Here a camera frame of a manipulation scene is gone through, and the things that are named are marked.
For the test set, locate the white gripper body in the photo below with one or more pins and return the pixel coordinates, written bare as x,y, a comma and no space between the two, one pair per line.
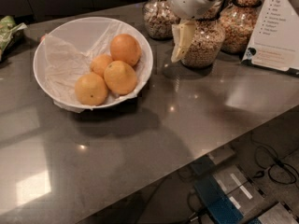
186,1

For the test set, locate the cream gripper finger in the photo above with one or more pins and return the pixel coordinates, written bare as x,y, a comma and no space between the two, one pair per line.
183,34

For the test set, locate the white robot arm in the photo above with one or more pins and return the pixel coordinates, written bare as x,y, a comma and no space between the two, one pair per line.
188,11

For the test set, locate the top right orange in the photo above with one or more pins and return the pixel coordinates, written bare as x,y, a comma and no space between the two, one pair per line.
125,48

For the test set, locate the front right orange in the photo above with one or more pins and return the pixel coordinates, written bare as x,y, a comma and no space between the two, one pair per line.
120,77

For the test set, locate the small middle orange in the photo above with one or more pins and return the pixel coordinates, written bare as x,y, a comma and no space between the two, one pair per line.
100,63

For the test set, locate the front left orange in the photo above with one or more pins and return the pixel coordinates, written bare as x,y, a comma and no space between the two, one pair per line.
91,89

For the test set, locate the white bowl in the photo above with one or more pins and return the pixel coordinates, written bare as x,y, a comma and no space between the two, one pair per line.
78,31

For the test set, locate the left glass cereal jar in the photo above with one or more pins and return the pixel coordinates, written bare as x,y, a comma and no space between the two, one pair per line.
158,18

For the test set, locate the glass cereal jar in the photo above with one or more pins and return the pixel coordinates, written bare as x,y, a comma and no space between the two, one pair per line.
158,18
238,20
207,40

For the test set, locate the front glass cereal jar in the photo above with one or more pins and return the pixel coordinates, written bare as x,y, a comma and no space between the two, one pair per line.
207,40

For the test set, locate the right glass cereal jar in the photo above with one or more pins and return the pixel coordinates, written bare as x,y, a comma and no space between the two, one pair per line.
238,20

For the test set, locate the white allergen info sign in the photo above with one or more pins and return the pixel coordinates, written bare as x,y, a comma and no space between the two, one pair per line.
274,43

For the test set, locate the white paper liner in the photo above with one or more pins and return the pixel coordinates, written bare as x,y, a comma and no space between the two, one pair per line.
62,66

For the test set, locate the green snack packet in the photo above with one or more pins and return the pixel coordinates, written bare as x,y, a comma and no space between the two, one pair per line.
10,34

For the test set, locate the grey metal floor plates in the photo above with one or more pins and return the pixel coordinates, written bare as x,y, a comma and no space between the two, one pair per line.
278,213

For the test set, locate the blue box under table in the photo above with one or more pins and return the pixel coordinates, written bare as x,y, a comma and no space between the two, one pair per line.
225,192

